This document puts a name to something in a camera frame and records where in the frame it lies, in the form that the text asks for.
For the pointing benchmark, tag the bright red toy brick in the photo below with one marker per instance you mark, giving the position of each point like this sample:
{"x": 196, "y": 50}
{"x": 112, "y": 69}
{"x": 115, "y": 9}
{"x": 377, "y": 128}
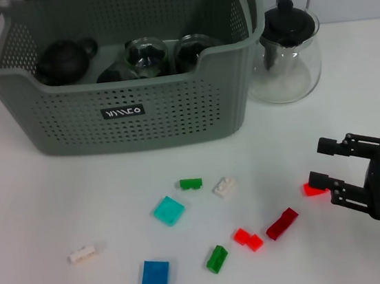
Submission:
{"x": 310, "y": 191}

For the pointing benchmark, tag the dark clay teapot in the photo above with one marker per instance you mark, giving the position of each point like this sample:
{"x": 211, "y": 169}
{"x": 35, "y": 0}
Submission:
{"x": 62, "y": 62}

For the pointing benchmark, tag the green notched toy brick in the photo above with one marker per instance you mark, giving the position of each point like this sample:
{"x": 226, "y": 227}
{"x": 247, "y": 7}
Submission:
{"x": 190, "y": 183}

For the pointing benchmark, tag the teal square toy plate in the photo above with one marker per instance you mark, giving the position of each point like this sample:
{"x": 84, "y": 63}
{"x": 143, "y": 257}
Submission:
{"x": 169, "y": 211}

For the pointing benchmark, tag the white two-stud toy plate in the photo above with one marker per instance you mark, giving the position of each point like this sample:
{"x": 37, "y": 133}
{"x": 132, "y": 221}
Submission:
{"x": 224, "y": 188}

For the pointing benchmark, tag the dark red long toy brick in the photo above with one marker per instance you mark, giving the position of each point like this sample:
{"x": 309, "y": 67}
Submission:
{"x": 280, "y": 226}

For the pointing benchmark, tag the blue square toy plate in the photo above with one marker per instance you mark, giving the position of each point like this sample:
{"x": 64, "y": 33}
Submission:
{"x": 155, "y": 274}

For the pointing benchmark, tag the green rectangular toy brick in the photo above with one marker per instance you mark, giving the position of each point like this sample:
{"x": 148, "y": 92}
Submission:
{"x": 216, "y": 259}

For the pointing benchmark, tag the white long toy brick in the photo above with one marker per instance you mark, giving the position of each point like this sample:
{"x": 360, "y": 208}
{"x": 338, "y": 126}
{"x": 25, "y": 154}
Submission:
{"x": 82, "y": 255}

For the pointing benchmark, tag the grey perforated storage basket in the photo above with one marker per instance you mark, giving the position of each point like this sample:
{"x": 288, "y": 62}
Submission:
{"x": 140, "y": 130}

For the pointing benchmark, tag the glass carafe with black lid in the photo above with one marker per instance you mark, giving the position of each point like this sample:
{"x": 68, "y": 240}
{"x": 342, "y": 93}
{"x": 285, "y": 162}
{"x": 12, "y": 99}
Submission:
{"x": 286, "y": 22}

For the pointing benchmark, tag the glass teacup with black sleeve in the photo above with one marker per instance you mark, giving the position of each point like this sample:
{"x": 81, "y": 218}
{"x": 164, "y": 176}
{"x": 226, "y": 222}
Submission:
{"x": 112, "y": 73}
{"x": 146, "y": 57}
{"x": 193, "y": 53}

